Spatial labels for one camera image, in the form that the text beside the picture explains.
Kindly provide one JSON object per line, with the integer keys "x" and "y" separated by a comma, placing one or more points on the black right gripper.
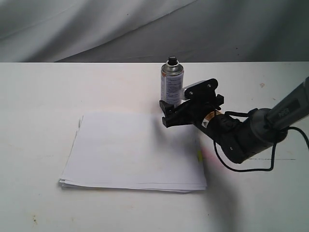
{"x": 190, "y": 112}

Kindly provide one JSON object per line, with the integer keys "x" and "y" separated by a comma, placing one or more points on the silver spray paint can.
{"x": 171, "y": 81}

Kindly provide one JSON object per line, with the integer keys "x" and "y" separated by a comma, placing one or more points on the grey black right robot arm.
{"x": 240, "y": 135}

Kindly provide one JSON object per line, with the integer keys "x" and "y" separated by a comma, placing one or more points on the white paper stack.
{"x": 134, "y": 151}

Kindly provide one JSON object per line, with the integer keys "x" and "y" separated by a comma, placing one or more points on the grey backdrop cloth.
{"x": 153, "y": 30}

